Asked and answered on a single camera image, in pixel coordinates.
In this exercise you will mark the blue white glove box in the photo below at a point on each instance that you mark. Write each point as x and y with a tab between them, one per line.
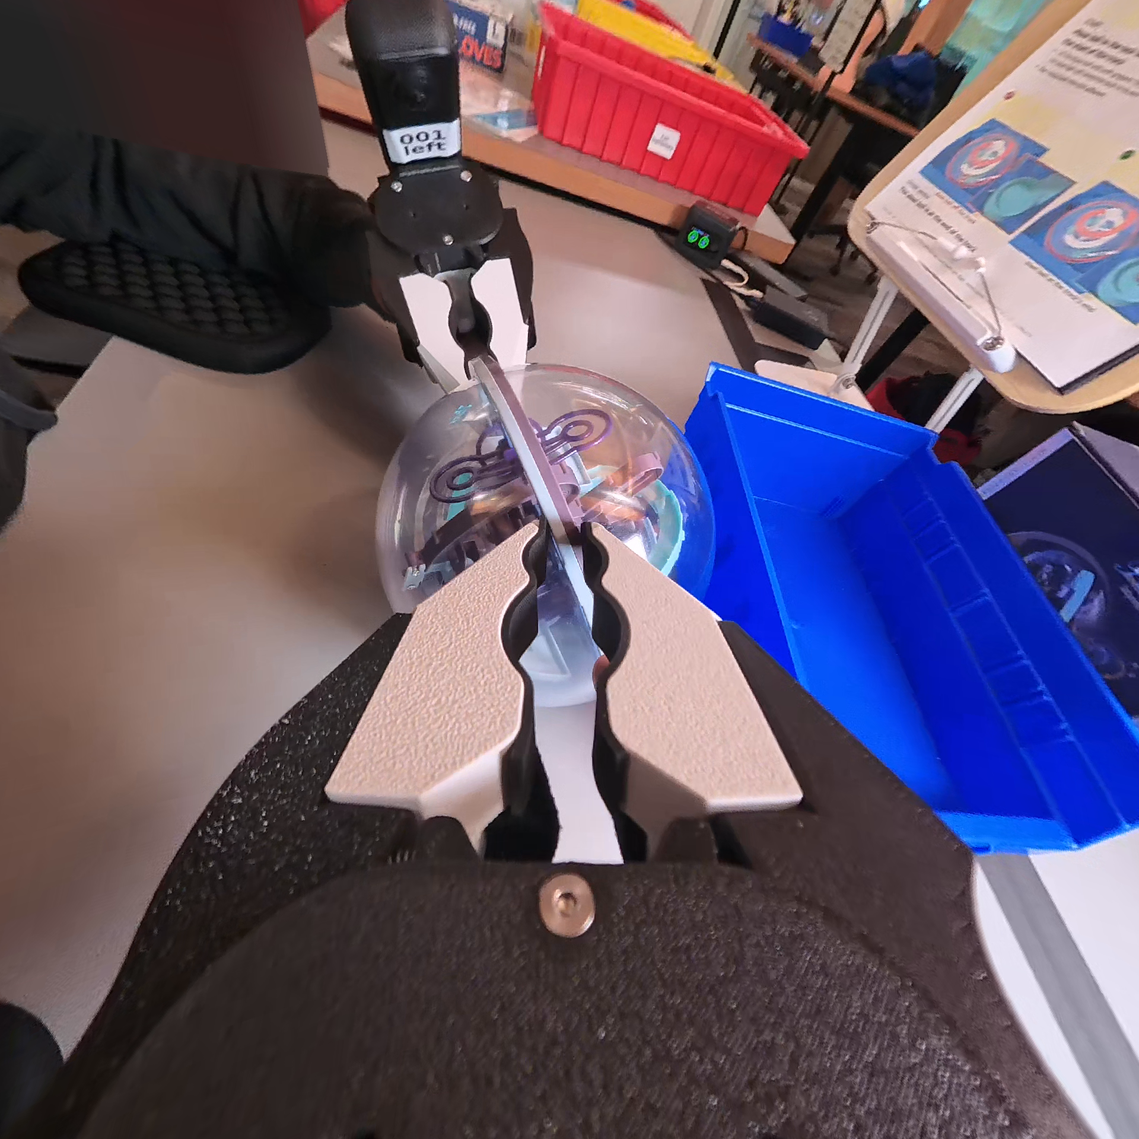
481	39

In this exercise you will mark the white easel legs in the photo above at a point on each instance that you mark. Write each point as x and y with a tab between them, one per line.
865	338

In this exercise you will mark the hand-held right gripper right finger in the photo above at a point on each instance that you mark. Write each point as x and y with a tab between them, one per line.
694	712

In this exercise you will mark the red plastic bin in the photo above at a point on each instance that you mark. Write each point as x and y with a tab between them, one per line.
650	115

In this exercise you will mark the black armrest pad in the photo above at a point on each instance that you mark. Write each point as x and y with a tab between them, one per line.
179	303

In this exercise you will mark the black charger green display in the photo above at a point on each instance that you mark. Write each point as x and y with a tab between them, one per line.
708	235

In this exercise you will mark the yellow plastic bin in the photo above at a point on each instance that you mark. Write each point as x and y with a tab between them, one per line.
622	18

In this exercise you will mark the dark red bag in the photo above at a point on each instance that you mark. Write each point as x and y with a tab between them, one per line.
925	409

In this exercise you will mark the clear maze ball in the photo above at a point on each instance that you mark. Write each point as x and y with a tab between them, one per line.
464	499

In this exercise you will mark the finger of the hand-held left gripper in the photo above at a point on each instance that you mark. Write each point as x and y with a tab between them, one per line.
506	303
433	320

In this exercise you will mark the small blue bin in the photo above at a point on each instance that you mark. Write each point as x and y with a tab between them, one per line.
783	34

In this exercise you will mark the white page holder clip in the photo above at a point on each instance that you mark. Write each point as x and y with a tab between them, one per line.
969	293

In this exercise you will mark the person's left forearm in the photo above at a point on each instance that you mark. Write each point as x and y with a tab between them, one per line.
223	231

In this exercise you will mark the dark blue cardboard box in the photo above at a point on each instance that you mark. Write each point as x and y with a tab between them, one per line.
1068	553

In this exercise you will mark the blue jacket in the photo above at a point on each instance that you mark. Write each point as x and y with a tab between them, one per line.
899	84

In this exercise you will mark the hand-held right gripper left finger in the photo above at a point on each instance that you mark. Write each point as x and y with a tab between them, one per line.
437	712

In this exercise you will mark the blue plastic bin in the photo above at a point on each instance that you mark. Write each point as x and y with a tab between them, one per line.
872	623

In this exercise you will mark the black power brick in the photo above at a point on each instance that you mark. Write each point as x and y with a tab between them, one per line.
787	318

